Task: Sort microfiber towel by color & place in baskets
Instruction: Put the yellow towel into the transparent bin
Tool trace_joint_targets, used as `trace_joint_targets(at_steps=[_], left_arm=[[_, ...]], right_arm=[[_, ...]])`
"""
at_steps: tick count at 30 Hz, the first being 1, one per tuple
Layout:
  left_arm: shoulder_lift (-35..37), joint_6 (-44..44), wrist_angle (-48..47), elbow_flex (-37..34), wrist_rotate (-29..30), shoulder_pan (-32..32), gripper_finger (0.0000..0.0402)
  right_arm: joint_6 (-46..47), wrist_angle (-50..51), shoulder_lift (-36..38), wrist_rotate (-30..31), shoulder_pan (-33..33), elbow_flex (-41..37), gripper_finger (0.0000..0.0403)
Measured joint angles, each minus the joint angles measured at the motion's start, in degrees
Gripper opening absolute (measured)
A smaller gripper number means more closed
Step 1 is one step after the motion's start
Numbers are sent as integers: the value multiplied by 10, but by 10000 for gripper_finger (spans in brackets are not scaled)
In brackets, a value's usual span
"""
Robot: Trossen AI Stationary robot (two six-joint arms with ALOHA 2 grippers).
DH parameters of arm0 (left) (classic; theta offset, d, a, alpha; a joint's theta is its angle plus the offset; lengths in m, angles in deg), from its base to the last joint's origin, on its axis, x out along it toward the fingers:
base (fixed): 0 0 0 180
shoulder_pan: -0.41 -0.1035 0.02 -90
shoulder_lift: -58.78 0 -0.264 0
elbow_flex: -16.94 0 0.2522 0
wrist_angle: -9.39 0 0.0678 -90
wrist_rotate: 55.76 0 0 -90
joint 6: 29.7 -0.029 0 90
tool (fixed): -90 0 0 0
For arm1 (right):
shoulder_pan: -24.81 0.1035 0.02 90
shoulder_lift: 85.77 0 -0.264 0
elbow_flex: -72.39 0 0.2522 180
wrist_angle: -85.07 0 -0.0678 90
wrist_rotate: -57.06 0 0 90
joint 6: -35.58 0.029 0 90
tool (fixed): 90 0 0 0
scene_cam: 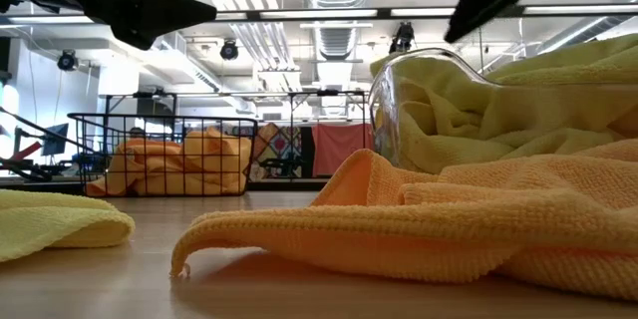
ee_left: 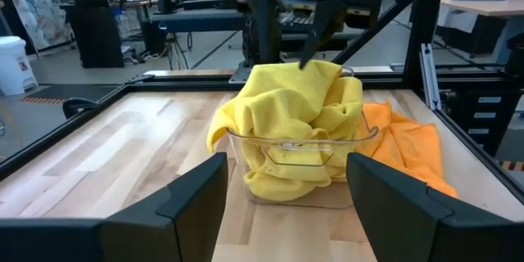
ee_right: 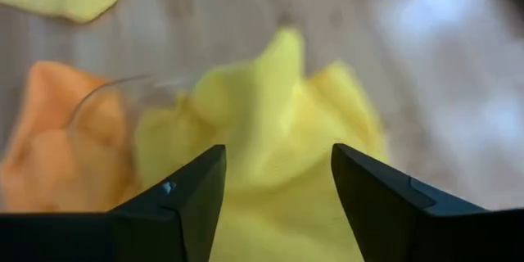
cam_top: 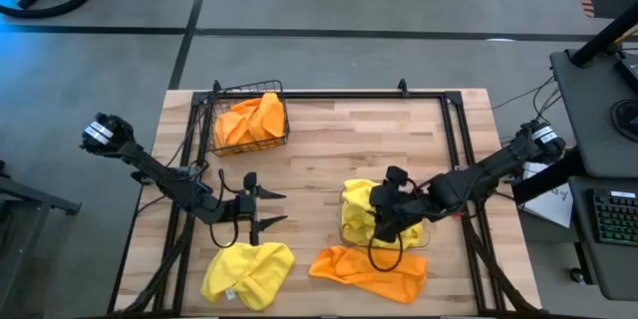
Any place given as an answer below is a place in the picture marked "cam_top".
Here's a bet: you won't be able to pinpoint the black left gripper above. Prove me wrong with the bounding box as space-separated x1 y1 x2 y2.
231 171 289 247

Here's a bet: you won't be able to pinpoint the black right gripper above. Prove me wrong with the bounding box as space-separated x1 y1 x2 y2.
368 164 433 244

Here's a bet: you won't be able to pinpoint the yellow microfiber towel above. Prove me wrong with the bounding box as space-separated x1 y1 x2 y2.
340 177 385 246
393 221 425 251

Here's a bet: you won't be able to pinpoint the yellow cloths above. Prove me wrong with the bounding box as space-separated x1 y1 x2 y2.
199 241 296 312

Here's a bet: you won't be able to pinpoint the orange microfiber towel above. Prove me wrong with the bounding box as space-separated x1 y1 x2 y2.
213 109 250 150
307 244 429 305
247 92 286 144
229 97 263 122

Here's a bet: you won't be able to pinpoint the clear plastic bin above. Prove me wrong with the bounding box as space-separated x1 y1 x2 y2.
338 188 433 251

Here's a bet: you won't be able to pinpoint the white paper sheet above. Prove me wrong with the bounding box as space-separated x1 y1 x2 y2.
520 161 574 229

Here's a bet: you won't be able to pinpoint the black desk support beam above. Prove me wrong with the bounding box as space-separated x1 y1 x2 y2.
511 147 587 205

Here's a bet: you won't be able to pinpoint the dark grey desk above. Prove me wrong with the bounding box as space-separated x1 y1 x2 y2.
567 176 638 303
549 51 638 179

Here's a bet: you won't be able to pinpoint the black backlit keyboard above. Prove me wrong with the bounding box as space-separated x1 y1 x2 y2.
591 188 638 248

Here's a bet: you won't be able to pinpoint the grey metal stand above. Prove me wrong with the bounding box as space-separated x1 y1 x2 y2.
0 159 82 319

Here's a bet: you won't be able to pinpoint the round black desk object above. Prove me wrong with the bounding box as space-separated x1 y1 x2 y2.
609 98 638 144

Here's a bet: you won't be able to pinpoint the black slanted pole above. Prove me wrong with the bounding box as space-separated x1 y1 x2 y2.
569 2 638 68

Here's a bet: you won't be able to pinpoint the black flat device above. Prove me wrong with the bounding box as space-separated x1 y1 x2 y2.
611 48 638 92

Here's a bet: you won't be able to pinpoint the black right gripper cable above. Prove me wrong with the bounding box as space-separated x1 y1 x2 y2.
367 228 404 273

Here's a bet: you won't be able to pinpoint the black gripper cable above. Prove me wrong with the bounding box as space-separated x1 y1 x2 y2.
208 167 241 249
367 228 404 273

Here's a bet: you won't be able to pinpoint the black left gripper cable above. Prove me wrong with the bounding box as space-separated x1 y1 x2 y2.
208 167 241 249

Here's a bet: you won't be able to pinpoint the black metal table frame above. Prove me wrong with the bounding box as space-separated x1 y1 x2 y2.
107 78 542 318

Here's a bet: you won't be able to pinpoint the black wire basket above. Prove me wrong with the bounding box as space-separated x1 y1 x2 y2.
206 79 291 158

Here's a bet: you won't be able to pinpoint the black floor cable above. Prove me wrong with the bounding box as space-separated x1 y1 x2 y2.
491 77 555 111
528 84 563 126

